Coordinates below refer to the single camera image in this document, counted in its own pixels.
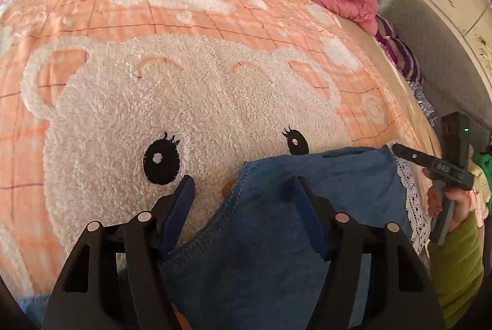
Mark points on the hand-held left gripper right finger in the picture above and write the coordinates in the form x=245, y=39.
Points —
x=311, y=214

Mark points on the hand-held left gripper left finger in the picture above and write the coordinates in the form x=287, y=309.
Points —
x=178, y=207

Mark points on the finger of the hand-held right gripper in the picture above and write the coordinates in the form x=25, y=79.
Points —
x=407, y=154

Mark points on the blue denim pants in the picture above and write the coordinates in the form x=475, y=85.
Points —
x=269, y=199

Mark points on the person's right hand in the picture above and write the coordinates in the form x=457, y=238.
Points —
x=459, y=203

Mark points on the green cloth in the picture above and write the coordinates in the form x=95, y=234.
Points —
x=483, y=162

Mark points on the blue floral cloth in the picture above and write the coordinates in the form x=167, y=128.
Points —
x=422, y=99

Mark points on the purple striped pillow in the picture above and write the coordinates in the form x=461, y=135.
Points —
x=399, y=53

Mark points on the beige bed sheet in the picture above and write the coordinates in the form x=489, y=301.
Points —
x=378, y=57

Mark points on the bear printed blanket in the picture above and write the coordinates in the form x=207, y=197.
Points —
x=153, y=103

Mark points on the grey padded headboard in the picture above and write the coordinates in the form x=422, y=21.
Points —
x=422, y=30

